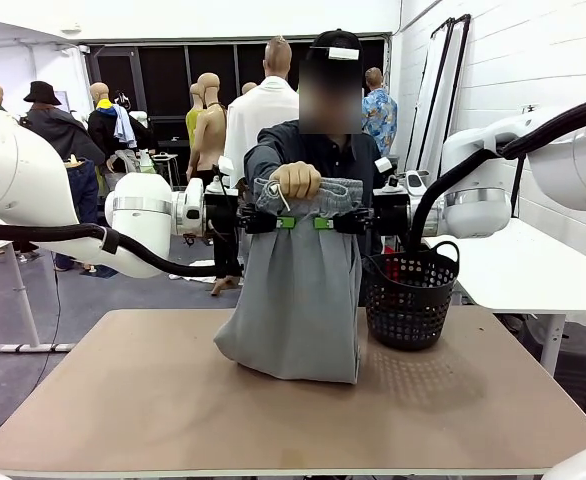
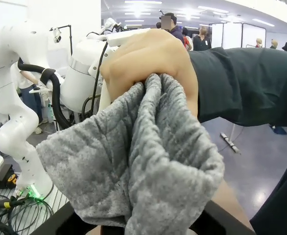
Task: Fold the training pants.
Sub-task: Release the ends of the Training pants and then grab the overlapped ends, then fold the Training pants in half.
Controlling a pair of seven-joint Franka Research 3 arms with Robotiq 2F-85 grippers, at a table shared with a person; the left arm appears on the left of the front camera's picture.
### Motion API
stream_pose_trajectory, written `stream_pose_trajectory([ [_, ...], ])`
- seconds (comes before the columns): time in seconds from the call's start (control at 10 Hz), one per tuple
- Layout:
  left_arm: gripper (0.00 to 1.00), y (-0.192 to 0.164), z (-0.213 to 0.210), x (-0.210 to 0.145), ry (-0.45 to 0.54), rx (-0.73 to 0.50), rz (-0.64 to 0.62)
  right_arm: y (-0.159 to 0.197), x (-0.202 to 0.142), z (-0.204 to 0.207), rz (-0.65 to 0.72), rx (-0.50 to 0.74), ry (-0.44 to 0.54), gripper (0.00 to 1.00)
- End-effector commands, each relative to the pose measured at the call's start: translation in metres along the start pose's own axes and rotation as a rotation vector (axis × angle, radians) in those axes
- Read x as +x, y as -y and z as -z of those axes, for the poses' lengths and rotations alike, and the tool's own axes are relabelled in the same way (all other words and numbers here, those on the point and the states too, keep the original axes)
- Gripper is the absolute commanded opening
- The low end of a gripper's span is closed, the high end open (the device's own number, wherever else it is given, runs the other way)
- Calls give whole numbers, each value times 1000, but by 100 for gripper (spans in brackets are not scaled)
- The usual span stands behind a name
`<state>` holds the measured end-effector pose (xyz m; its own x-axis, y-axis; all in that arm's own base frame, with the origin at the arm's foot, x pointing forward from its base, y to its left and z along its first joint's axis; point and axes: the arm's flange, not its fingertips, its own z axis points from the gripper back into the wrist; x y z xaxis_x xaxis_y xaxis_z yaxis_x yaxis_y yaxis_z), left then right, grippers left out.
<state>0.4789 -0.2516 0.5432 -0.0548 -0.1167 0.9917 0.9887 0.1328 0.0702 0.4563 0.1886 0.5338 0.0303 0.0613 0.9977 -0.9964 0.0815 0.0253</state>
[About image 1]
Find white cloth on floor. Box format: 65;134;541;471
167;258;218;285

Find red box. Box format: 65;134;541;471
382;243;399;281

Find person in dark shirt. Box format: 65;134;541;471
244;58;386;262

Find person's right hand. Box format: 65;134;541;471
270;160;323;200

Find light blue hanging shirt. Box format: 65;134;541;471
112;103;139;150

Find person's right forearm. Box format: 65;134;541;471
250;130;300;181

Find thin black floor cable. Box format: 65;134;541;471
0;269;62;444

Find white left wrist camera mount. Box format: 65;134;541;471
204;155;240;198

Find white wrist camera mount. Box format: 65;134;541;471
372;156;431;197
204;155;240;198

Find white table with T-foot leg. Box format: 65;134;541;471
0;214;77;355

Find bare beige mannequin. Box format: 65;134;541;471
186;72;243;297

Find mannequin in white shirt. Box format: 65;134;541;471
222;35;301;190

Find black plastic stool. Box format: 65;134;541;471
522;322;586;427

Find grey training pants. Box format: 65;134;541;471
213;176;365;386

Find grey hanging garment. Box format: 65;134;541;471
107;149;145;176

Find black bucket hat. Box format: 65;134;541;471
23;81;63;107

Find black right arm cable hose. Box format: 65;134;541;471
406;93;586;257

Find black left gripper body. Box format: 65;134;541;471
203;191;243;238

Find mannequin in yellow-green top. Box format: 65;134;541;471
185;83;207;151

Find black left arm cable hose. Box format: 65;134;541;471
0;219;220;278

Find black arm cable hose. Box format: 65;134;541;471
0;219;220;278
406;93;586;257

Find man in floral shirt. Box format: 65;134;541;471
362;67;400;157

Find large white side table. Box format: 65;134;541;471
422;217;586;377

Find mannequin in dark jacket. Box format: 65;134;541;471
20;81;107;167

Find mannequin with yellow scarf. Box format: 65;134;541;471
87;82;157;174

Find black framed white panel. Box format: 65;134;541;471
437;14;472;171
405;17;455;176

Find pale green garment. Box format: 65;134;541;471
139;148;160;175

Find black perforated plastic basket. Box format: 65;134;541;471
361;240;461;352

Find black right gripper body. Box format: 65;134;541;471
372;191;412;237

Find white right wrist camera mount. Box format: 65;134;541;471
372;156;431;197

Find black cap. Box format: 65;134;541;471
310;28;364;62

